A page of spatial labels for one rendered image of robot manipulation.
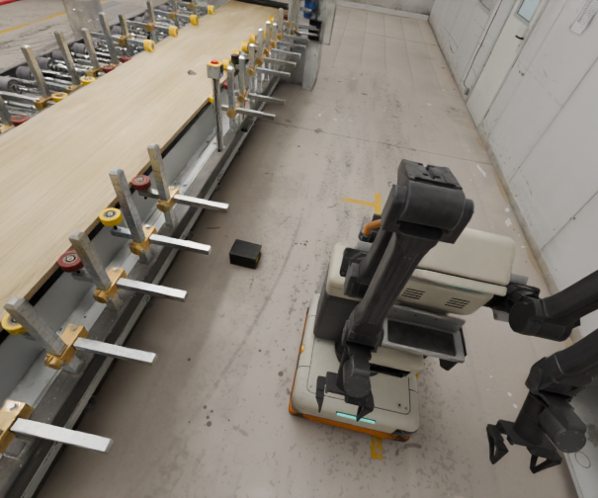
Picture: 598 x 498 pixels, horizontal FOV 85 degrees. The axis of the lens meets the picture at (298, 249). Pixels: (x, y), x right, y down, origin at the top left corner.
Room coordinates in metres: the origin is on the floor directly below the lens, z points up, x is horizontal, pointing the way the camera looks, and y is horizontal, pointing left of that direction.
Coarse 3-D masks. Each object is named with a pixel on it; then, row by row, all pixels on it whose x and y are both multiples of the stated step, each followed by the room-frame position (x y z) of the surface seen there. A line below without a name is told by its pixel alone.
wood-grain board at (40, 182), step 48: (192, 48) 3.02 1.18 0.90; (240, 48) 3.23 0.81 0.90; (96, 96) 1.91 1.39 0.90; (144, 96) 2.01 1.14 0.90; (192, 96) 2.13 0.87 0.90; (0, 144) 1.27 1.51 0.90; (48, 144) 1.33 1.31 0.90; (96, 144) 1.40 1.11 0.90; (144, 144) 1.47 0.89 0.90; (0, 192) 0.95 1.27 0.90; (48, 192) 1.00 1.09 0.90; (96, 192) 1.05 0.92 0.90; (0, 240) 0.70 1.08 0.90; (48, 240) 0.74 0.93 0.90; (0, 288) 0.52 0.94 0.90
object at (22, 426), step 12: (24, 420) 0.18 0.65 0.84; (24, 432) 0.15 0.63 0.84; (36, 432) 0.15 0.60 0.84; (48, 432) 0.16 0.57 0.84; (60, 432) 0.16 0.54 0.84; (72, 432) 0.17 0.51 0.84; (72, 444) 0.14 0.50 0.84; (84, 444) 0.15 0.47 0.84; (96, 444) 0.15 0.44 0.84; (108, 444) 0.16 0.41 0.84
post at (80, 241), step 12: (72, 240) 0.61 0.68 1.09; (84, 240) 0.63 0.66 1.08; (84, 252) 0.61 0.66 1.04; (84, 264) 0.61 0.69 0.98; (96, 264) 0.62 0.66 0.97; (96, 276) 0.61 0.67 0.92; (108, 276) 0.64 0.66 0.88; (108, 288) 0.62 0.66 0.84; (108, 300) 0.61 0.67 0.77; (120, 300) 0.64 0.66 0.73
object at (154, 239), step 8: (112, 232) 0.91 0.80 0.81; (120, 232) 0.91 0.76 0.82; (128, 232) 0.91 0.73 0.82; (152, 240) 0.90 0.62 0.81; (160, 240) 0.90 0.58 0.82; (168, 240) 0.91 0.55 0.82; (176, 240) 0.91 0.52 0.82; (184, 240) 0.92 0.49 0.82; (176, 248) 0.89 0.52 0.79; (184, 248) 0.89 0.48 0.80; (192, 248) 0.89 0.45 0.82; (200, 248) 0.89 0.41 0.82; (208, 248) 0.90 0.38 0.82
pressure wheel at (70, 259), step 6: (66, 252) 0.70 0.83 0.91; (72, 252) 0.70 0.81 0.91; (60, 258) 0.67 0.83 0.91; (66, 258) 0.67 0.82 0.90; (72, 258) 0.67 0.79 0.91; (78, 258) 0.68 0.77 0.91; (60, 264) 0.64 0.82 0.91; (66, 264) 0.65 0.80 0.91; (72, 264) 0.65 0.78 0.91; (78, 264) 0.66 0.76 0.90; (66, 270) 0.63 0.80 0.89; (72, 270) 0.64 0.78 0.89; (78, 270) 0.65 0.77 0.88
